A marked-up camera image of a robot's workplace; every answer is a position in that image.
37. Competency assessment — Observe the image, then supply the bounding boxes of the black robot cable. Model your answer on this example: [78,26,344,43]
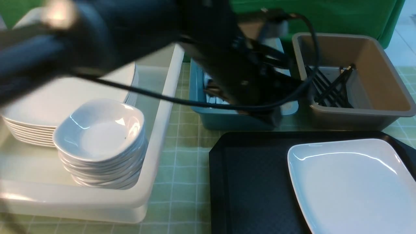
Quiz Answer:
[71,13,322,112]

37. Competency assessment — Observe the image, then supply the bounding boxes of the black chopsticks in bin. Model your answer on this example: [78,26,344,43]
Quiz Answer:
[313,63,356,109]

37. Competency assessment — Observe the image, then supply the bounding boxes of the large white plastic tub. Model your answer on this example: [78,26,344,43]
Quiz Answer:
[0,7,186,224]

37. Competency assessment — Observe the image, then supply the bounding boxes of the teal plastic bin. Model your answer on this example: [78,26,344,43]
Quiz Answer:
[189,39,299,131]

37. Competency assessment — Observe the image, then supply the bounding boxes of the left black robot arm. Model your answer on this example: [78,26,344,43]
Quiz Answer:
[1,0,301,126]

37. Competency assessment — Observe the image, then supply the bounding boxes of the large white rice plate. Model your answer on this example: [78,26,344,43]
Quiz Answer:
[287,139,416,234]

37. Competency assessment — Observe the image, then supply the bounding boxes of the stack of white plates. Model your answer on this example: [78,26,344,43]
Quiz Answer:
[2,71,139,147]

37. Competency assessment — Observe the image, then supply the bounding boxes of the top square white plate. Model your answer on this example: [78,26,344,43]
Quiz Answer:
[1,77,129,127]

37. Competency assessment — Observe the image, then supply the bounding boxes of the black serving tray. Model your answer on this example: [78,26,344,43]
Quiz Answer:
[209,131,416,234]

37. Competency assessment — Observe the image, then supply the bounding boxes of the brown plastic bin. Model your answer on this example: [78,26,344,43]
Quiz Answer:
[308,33,415,130]

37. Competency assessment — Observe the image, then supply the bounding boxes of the top white bowl in stack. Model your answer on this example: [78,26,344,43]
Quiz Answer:
[53,99,145,163]

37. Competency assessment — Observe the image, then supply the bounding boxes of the green checkered tablecloth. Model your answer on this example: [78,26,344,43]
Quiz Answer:
[1,64,416,234]

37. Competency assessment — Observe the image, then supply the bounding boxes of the green backdrop cloth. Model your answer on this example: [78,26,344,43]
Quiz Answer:
[0,0,406,62]

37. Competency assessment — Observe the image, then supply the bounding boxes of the stack of white bowls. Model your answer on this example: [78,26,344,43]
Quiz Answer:
[55,136,149,189]

